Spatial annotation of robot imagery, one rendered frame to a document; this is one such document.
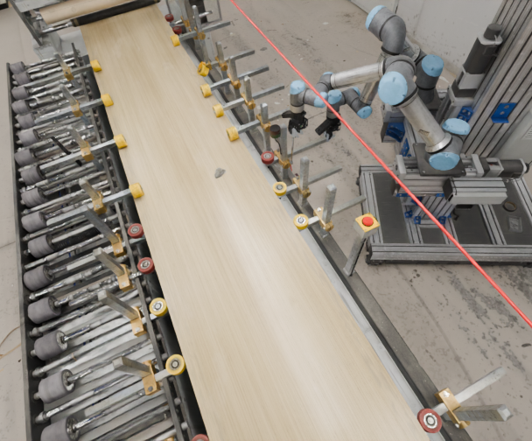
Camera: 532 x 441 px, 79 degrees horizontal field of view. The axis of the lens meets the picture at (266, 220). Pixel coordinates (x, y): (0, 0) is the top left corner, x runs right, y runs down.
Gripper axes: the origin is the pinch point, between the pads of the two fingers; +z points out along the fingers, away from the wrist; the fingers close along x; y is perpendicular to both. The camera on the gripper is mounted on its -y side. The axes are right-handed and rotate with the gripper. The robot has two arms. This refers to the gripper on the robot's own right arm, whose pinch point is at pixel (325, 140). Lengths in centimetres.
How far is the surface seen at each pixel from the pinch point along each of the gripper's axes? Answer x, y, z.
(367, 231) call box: -84, -36, -39
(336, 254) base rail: -68, -33, 13
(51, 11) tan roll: 227, -139, -26
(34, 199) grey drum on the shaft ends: 45, -183, 0
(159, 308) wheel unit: -61, -128, -8
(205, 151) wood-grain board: 23, -75, -7
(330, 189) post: -55, -35, -33
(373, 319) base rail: -107, -37, 13
